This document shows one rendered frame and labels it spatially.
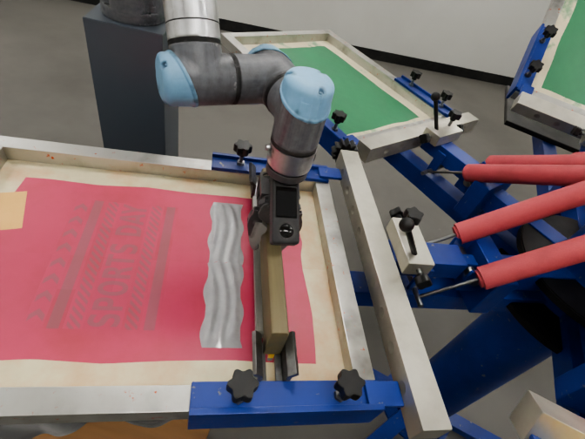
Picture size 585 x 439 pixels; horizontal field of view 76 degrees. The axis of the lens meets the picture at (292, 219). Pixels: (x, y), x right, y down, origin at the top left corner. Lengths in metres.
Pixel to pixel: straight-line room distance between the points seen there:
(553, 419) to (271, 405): 0.37
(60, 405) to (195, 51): 0.52
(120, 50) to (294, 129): 0.63
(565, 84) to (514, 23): 3.68
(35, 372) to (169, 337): 0.19
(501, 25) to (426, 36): 0.87
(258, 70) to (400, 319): 0.48
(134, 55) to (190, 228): 0.47
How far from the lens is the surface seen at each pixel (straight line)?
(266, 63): 0.61
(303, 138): 0.56
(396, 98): 1.64
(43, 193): 0.95
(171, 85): 0.56
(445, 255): 0.88
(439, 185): 1.29
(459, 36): 5.14
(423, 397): 0.67
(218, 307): 0.73
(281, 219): 0.60
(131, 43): 1.06
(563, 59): 1.83
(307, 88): 0.52
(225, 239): 0.82
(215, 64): 0.58
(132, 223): 0.86
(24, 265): 0.83
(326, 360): 0.73
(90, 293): 0.77
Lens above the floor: 1.59
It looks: 45 degrees down
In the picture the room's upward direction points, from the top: 18 degrees clockwise
